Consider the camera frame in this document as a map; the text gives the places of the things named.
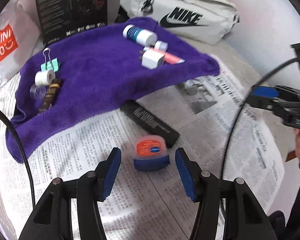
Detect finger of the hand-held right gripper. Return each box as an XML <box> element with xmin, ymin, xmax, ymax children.
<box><xmin>252</xmin><ymin>85</ymin><xmax>300</xmax><ymax>98</ymax></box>
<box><xmin>245</xmin><ymin>94</ymin><xmax>285</xmax><ymax>111</ymax></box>

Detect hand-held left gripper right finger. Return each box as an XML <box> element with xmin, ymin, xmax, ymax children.
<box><xmin>174</xmin><ymin>147</ymin><xmax>278</xmax><ymax>240</ymax></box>

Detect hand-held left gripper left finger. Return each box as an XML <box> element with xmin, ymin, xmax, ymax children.
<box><xmin>19</xmin><ymin>147</ymin><xmax>122</xmax><ymax>240</ymax></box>

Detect blue jar with orange lid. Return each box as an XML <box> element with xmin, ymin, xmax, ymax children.
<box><xmin>133</xmin><ymin>135</ymin><xmax>170</xmax><ymax>172</ymax></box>

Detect mint green binder clip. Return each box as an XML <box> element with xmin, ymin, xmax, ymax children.
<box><xmin>40</xmin><ymin>48</ymin><xmax>62</xmax><ymax>72</ymax></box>

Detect white and blue bottle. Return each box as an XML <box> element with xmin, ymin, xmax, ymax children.
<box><xmin>122</xmin><ymin>24</ymin><xmax>157</xmax><ymax>47</ymax></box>

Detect newspaper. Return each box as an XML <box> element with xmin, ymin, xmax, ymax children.
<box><xmin>5</xmin><ymin>62</ymin><xmax>287</xmax><ymax>240</ymax></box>

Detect long black box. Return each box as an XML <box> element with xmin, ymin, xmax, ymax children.
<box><xmin>120</xmin><ymin>99</ymin><xmax>180</xmax><ymax>148</ymax></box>

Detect pink tube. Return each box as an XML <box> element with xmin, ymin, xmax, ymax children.
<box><xmin>143</xmin><ymin>46</ymin><xmax>185</xmax><ymax>65</ymax></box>

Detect brown tube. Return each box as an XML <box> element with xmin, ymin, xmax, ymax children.
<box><xmin>39</xmin><ymin>78</ymin><xmax>63</xmax><ymax>114</ymax></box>

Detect white bag with black logo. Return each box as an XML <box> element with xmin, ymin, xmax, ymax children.
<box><xmin>119</xmin><ymin>0</ymin><xmax>240</xmax><ymax>45</ymax></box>

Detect person's dark pants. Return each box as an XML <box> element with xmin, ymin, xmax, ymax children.
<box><xmin>269</xmin><ymin>172</ymin><xmax>300</xmax><ymax>240</ymax></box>

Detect purple towel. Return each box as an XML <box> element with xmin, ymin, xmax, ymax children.
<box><xmin>5</xmin><ymin>17</ymin><xmax>220</xmax><ymax>164</ymax></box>

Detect clear plastic disc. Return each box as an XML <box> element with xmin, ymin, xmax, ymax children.
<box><xmin>30</xmin><ymin>84</ymin><xmax>47</xmax><ymax>100</ymax></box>

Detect small white jar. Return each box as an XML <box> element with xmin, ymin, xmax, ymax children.
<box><xmin>154</xmin><ymin>40</ymin><xmax>168</xmax><ymax>53</ymax></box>

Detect white tape roll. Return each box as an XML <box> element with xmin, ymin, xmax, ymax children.
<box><xmin>35</xmin><ymin>69</ymin><xmax>56</xmax><ymax>86</ymax></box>

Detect white charger adapter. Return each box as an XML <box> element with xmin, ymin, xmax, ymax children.
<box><xmin>139</xmin><ymin>49</ymin><xmax>165</xmax><ymax>69</ymax></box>

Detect white shopping bag red label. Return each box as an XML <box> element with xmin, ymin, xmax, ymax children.
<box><xmin>0</xmin><ymin>0</ymin><xmax>48</xmax><ymax>88</ymax></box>

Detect black headphone box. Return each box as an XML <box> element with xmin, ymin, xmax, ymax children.
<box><xmin>34</xmin><ymin>0</ymin><xmax>108</xmax><ymax>43</ymax></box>

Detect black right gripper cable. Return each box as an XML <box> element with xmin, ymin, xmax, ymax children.
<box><xmin>221</xmin><ymin>57</ymin><xmax>300</xmax><ymax>205</ymax></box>

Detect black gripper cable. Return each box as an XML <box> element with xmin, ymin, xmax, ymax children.
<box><xmin>0</xmin><ymin>104</ymin><xmax>37</xmax><ymax>205</ymax></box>
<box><xmin>221</xmin><ymin>57</ymin><xmax>300</xmax><ymax>205</ymax></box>

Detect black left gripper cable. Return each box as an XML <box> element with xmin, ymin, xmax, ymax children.
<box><xmin>0</xmin><ymin>104</ymin><xmax>37</xmax><ymax>205</ymax></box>

